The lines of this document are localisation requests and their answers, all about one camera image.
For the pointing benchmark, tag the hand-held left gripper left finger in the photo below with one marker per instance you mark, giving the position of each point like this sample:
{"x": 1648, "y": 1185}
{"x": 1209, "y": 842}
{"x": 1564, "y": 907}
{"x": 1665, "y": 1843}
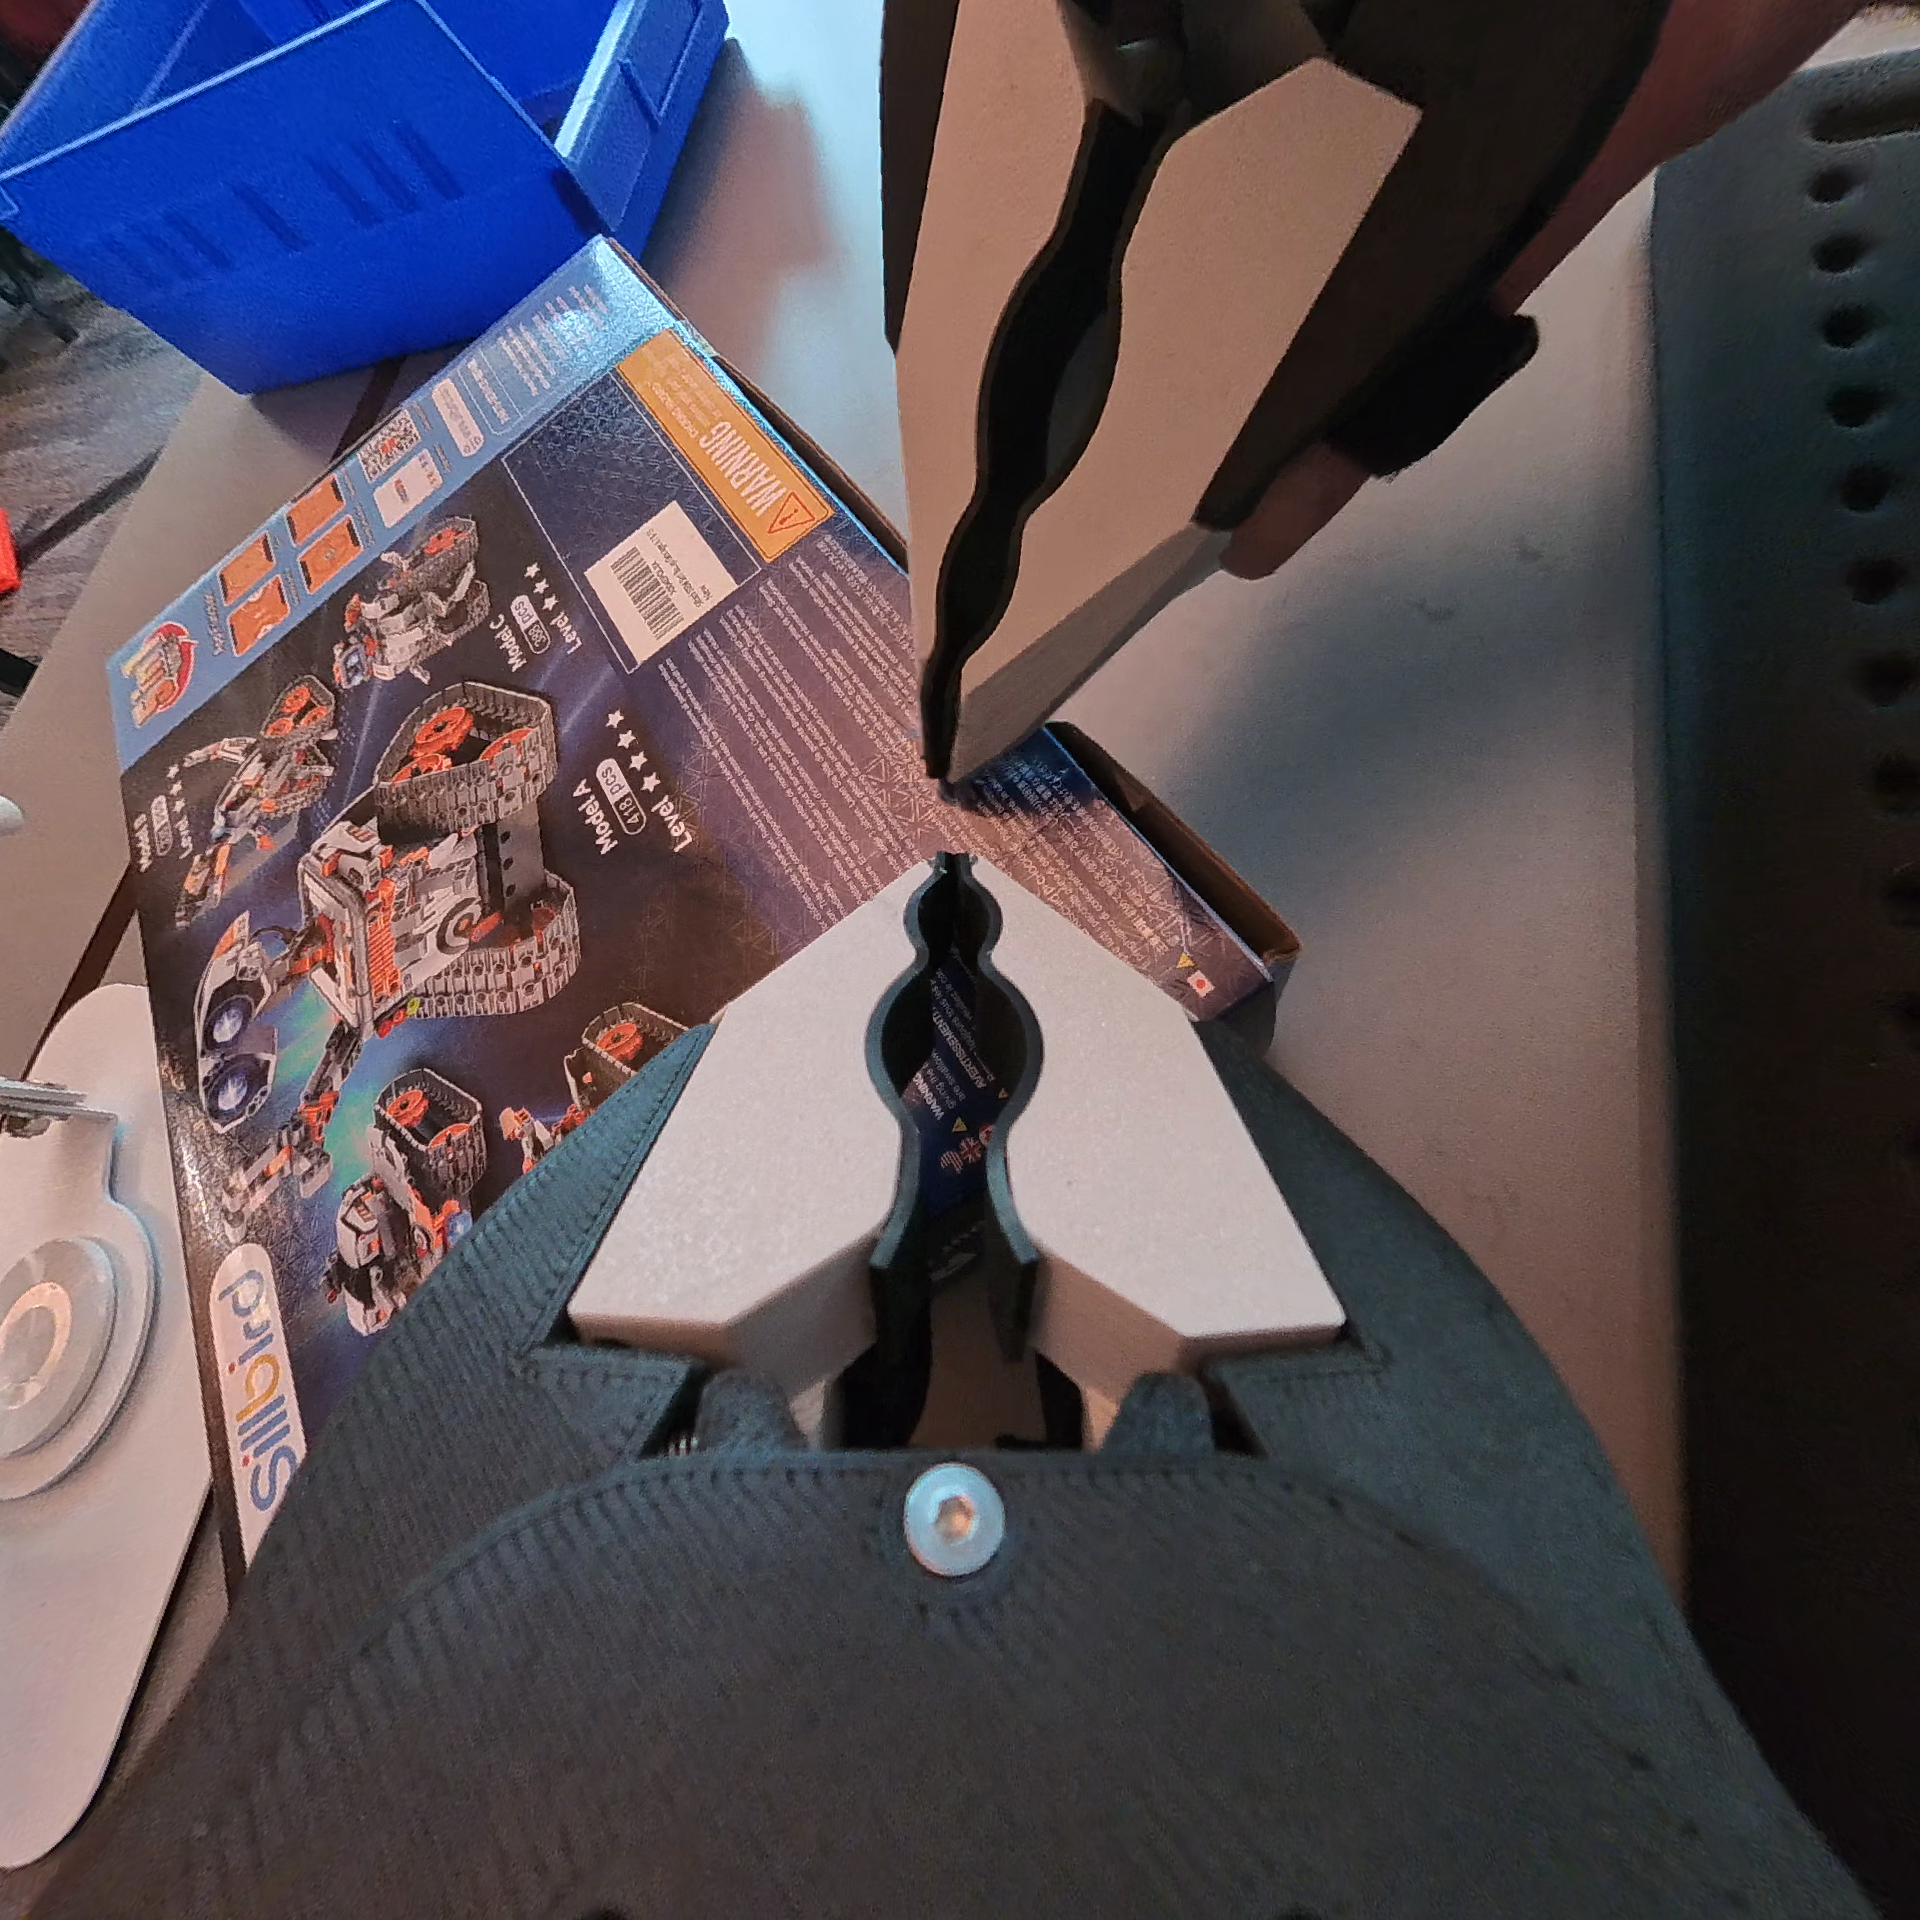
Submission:
{"x": 721, "y": 1202}

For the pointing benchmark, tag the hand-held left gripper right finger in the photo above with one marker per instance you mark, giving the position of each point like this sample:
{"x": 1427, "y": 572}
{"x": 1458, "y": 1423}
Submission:
{"x": 1171, "y": 1202}

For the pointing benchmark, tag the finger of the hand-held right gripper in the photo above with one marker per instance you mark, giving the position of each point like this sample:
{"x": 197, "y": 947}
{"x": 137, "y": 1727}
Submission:
{"x": 974, "y": 195}
{"x": 1243, "y": 270}

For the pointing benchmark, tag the toy robot kit box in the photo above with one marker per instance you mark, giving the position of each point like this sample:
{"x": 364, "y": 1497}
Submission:
{"x": 451, "y": 722}

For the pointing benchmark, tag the person's right forearm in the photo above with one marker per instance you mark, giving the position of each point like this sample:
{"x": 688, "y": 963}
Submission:
{"x": 1723, "y": 143}

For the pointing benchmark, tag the person's right hand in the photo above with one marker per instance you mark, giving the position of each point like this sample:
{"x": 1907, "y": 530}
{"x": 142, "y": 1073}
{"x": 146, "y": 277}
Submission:
{"x": 1289, "y": 517}

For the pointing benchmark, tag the grey perforated plastic chair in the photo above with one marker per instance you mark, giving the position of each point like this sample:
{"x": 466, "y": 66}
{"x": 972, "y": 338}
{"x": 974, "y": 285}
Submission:
{"x": 1770, "y": 902}

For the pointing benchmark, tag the blue plastic bin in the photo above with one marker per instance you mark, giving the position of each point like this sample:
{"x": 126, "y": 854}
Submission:
{"x": 299, "y": 255}

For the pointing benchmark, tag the round metal disc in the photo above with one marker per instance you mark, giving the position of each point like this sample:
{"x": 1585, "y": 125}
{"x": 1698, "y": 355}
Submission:
{"x": 43, "y": 1350}

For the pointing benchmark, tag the orange plastic object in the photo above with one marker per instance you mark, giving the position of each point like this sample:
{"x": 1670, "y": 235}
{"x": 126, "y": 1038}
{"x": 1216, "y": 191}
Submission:
{"x": 6, "y": 547}

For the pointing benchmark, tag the small metal bracket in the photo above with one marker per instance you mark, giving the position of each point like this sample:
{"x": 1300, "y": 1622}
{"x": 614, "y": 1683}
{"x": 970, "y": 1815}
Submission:
{"x": 59, "y": 1107}

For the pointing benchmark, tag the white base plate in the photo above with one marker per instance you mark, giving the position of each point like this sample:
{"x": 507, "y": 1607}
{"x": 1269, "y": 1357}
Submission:
{"x": 134, "y": 1575}

